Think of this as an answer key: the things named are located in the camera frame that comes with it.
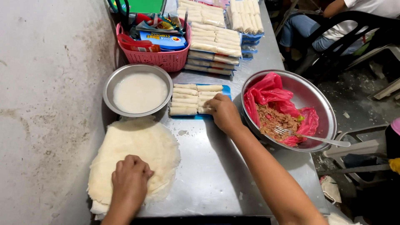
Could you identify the person's left hand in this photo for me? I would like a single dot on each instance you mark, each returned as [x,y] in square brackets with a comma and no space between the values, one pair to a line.
[129,182]

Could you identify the person's right hand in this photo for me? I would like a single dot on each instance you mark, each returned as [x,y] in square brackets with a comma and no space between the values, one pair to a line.
[225,114]

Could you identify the person's right fingers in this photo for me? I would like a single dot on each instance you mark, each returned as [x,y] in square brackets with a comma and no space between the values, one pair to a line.
[213,102]

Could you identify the single lumpia piece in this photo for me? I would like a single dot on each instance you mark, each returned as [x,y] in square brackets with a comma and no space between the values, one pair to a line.
[203,110]

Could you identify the stack of round white wrappers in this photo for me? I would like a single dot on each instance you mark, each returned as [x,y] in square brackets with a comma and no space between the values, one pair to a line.
[140,143]

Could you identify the blue plastic tray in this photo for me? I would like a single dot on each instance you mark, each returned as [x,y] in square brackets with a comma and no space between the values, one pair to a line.
[226,90]

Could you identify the group of raw spring rolls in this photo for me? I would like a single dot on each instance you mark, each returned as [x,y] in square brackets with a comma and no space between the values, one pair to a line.
[185,98]

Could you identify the tall stack of packed roll trays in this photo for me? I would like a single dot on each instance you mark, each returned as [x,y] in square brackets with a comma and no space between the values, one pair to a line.
[215,47]

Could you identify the pink plastic bag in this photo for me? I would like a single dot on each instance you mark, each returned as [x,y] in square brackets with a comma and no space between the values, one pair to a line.
[268,89]

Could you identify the brown minced meat filling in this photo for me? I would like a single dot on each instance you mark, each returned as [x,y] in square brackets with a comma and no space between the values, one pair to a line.
[273,120]

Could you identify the pink plastic basket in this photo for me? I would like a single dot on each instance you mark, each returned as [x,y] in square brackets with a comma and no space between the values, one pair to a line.
[162,59]

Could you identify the white paste liquid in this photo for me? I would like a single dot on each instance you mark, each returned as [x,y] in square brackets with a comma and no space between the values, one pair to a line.
[140,93]

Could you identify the blue food packet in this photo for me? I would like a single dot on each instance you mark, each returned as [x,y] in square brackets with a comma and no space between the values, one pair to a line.
[164,40]

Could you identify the blue trays stack with rolls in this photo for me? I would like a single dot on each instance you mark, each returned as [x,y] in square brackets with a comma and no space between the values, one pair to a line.
[247,18]

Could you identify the low stack of packed roll trays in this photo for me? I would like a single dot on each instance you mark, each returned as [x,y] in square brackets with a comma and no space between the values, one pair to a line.
[203,12]

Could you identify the crumpled colourful foil packets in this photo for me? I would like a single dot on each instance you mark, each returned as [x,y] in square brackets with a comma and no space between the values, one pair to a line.
[156,23]

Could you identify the red food packet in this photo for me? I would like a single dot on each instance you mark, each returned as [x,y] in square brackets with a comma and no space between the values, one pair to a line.
[134,45]

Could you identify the large round metal bowl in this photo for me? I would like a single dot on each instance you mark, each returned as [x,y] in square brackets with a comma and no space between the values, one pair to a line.
[315,97]

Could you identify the small round metal bowl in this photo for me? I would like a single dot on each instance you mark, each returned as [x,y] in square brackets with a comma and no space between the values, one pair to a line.
[107,93]

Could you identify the metal fork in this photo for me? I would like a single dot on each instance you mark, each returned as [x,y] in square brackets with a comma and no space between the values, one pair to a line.
[325,140]

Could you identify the green spiral notebook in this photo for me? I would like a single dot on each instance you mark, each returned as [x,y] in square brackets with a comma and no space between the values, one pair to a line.
[145,5]

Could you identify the black plastic chair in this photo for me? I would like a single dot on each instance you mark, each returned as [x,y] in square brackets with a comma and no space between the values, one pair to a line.
[328,56]

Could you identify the white crumpled cloth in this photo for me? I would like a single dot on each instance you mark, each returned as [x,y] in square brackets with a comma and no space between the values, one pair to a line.
[331,189]

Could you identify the white plastic chair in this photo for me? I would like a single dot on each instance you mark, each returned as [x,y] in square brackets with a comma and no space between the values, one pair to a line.
[356,147]

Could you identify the black container with pink lid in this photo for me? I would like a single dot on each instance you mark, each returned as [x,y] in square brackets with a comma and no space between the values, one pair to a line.
[393,140]

